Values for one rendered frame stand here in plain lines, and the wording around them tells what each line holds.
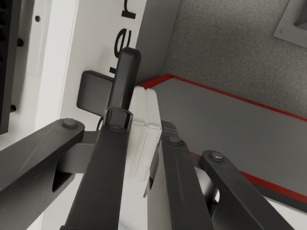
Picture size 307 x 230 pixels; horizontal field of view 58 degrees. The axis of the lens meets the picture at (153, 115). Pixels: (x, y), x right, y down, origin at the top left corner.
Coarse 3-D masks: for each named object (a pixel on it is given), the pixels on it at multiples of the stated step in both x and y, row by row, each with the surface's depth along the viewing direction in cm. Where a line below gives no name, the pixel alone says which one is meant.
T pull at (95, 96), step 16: (128, 48) 18; (128, 64) 17; (96, 80) 18; (112, 80) 18; (128, 80) 18; (80, 96) 19; (96, 96) 19; (112, 96) 18; (128, 96) 19; (96, 112) 19
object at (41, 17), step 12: (36, 0) 25; (48, 0) 25; (36, 12) 26; (48, 12) 26; (36, 24) 26; (48, 24) 26; (36, 36) 26; (36, 48) 27; (36, 60) 27; (36, 72) 27
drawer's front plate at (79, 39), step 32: (64, 0) 16; (96, 0) 18; (128, 0) 22; (64, 32) 16; (96, 32) 19; (128, 32) 24; (64, 64) 17; (96, 64) 21; (64, 96) 18; (64, 192) 23; (32, 224) 21; (64, 224) 25
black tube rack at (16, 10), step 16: (0, 0) 24; (16, 0) 24; (0, 16) 25; (16, 16) 25; (0, 32) 25; (16, 32) 25; (0, 48) 25; (0, 64) 26; (0, 80) 26; (0, 96) 26; (0, 112) 27; (0, 128) 27
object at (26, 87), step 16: (32, 0) 27; (32, 16) 27; (16, 48) 29; (16, 64) 29; (16, 80) 30; (32, 80) 29; (16, 96) 30; (32, 96) 30; (16, 112) 31; (32, 112) 30; (16, 128) 31; (32, 128) 31; (0, 144) 31
